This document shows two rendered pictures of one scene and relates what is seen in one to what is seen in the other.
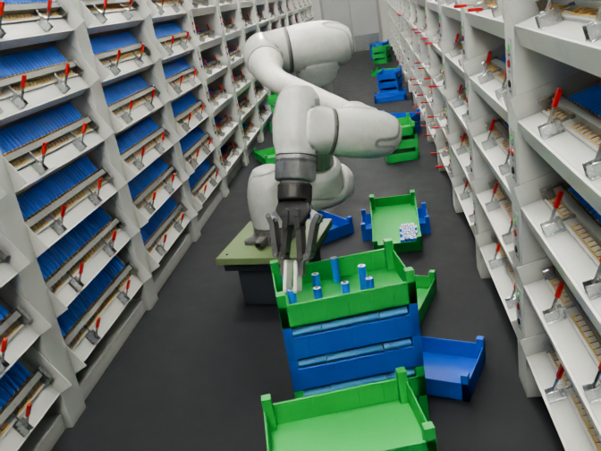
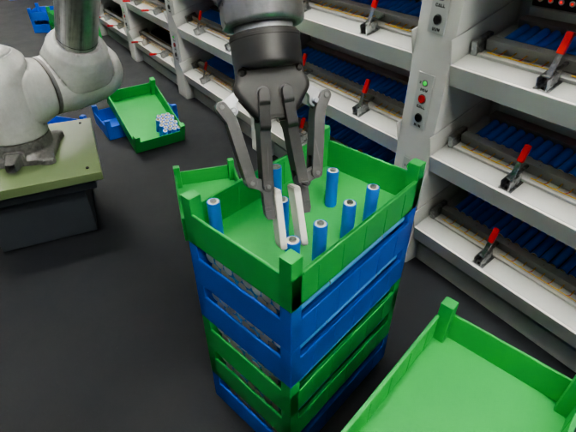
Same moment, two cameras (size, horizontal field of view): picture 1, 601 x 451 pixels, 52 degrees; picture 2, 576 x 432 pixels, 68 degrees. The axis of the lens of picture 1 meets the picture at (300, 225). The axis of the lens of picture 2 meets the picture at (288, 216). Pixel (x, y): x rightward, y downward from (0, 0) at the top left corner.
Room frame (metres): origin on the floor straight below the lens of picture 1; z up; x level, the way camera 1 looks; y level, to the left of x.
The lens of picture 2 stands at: (0.93, 0.31, 0.80)
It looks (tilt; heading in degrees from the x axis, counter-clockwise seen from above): 37 degrees down; 316
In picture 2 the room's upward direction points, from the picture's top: straight up
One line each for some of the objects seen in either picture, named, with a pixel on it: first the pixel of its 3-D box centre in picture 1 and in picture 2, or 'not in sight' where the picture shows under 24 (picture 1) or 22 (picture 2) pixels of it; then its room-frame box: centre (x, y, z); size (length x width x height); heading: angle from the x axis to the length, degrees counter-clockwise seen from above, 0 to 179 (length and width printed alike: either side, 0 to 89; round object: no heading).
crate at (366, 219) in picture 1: (394, 221); (135, 114); (2.63, -0.43, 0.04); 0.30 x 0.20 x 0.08; 81
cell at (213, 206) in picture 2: not in sight; (215, 219); (1.34, 0.06, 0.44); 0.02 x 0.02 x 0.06
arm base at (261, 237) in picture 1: (272, 231); (19, 146); (2.18, 0.11, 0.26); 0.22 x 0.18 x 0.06; 150
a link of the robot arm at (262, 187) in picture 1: (271, 194); (5, 92); (2.19, 0.09, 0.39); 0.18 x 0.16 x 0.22; 96
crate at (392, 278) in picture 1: (339, 280); (309, 200); (1.28, -0.07, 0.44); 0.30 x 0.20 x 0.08; 93
